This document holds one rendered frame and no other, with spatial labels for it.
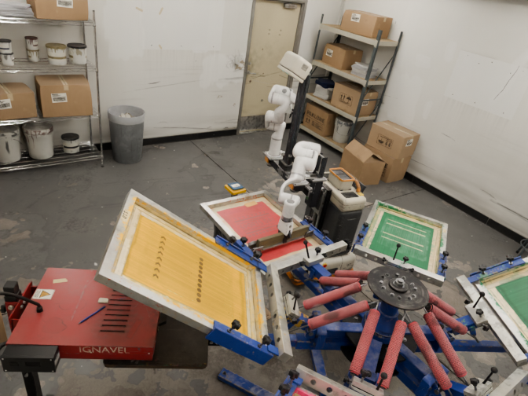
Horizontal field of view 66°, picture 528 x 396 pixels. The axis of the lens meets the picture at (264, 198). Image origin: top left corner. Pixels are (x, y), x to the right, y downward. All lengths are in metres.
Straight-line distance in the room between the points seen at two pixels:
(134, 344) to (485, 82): 5.15
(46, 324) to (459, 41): 5.54
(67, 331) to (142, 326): 0.30
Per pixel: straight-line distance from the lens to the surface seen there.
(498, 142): 5.89
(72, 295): 2.11
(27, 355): 1.92
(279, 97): 3.15
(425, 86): 6.35
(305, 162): 2.62
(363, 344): 1.94
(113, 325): 1.95
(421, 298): 2.09
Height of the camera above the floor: 2.55
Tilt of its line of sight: 30 degrees down
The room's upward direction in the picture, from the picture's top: 10 degrees clockwise
